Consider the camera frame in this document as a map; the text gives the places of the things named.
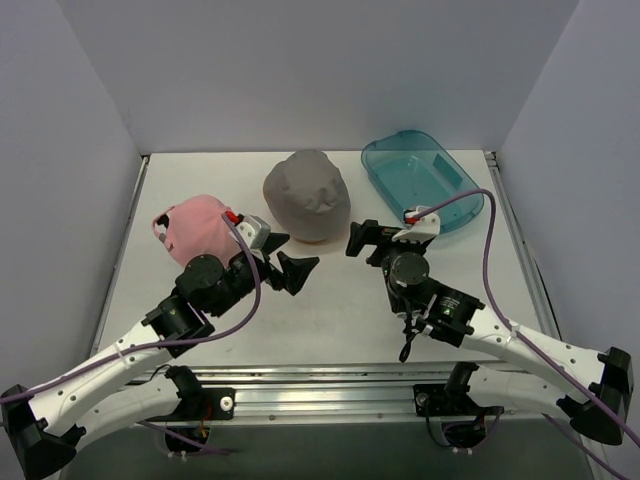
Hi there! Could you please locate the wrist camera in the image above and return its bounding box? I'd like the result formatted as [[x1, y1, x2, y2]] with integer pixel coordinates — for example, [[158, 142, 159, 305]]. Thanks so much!
[[224, 210, 271, 250], [391, 206, 441, 244]]

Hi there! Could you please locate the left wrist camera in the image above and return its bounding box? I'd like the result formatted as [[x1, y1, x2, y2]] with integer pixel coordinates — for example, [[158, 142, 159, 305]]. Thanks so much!
[[224, 210, 271, 250]]

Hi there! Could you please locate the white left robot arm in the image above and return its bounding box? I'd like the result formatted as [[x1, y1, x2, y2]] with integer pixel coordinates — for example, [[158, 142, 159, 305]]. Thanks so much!
[[1, 233, 319, 479]]

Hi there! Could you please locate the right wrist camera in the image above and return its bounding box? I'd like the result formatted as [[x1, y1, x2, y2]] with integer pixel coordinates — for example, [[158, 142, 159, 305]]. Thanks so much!
[[391, 206, 441, 244]]

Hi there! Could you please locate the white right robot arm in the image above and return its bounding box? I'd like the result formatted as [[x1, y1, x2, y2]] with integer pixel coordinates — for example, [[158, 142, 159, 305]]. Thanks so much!
[[345, 214, 633, 446]]

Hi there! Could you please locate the aluminium mounting rail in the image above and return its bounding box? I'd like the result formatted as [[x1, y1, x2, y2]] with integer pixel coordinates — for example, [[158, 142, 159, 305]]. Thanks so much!
[[54, 357, 599, 480]]

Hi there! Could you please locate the grey bucket hat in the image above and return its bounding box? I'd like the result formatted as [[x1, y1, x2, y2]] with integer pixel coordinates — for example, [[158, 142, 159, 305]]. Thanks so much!
[[262, 149, 351, 237]]

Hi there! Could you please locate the teal plastic basket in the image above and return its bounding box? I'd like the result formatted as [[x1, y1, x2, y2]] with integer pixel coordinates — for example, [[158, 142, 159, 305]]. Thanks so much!
[[361, 130, 478, 219]]

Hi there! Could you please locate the light pink baseball cap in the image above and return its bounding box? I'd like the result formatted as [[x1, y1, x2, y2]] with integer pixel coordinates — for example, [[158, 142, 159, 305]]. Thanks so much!
[[152, 194, 241, 267]]

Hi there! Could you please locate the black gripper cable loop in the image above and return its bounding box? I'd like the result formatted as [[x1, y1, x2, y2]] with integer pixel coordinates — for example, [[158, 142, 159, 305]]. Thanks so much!
[[397, 299, 426, 362]]

